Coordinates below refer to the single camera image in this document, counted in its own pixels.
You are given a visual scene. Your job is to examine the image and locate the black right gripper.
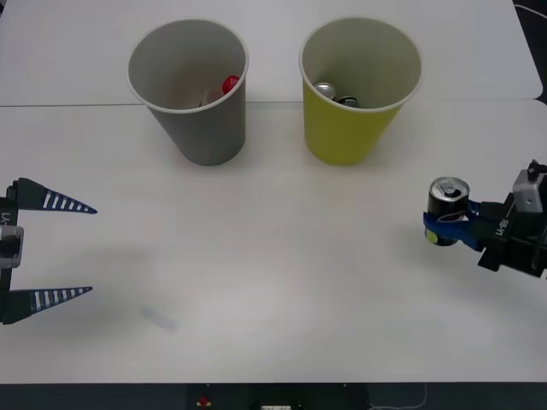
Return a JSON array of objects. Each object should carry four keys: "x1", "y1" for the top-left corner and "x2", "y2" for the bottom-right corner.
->
[{"x1": 423, "y1": 194, "x2": 547, "y2": 281}]

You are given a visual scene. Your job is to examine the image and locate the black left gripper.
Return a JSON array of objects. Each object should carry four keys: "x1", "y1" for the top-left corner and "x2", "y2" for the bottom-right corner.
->
[{"x1": 0, "y1": 177, "x2": 98, "y2": 325}]

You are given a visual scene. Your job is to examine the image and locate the black drink can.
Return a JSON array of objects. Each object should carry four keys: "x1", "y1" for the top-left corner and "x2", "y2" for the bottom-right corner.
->
[{"x1": 424, "y1": 175, "x2": 471, "y2": 248}]

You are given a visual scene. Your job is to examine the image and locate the yellow-green plastic bin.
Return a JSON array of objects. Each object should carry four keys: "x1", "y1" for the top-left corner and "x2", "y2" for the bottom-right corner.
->
[{"x1": 298, "y1": 16, "x2": 423, "y2": 167}]

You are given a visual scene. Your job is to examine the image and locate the silver-topped drink can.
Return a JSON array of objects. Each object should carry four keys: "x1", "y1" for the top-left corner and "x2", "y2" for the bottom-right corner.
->
[{"x1": 314, "y1": 81, "x2": 339, "y2": 101}]

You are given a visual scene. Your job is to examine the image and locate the grey plastic bin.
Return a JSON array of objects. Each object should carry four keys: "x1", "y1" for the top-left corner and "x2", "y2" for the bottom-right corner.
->
[{"x1": 126, "y1": 18, "x2": 250, "y2": 167}]

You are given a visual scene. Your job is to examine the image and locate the red-capped plastic bottle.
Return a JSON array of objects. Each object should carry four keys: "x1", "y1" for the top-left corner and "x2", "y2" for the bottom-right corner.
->
[{"x1": 197, "y1": 75, "x2": 242, "y2": 108}]

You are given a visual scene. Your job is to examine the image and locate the white cable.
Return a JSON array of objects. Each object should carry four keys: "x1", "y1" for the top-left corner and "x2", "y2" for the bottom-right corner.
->
[
  {"x1": 369, "y1": 383, "x2": 429, "y2": 410},
  {"x1": 515, "y1": 3, "x2": 547, "y2": 19}
]

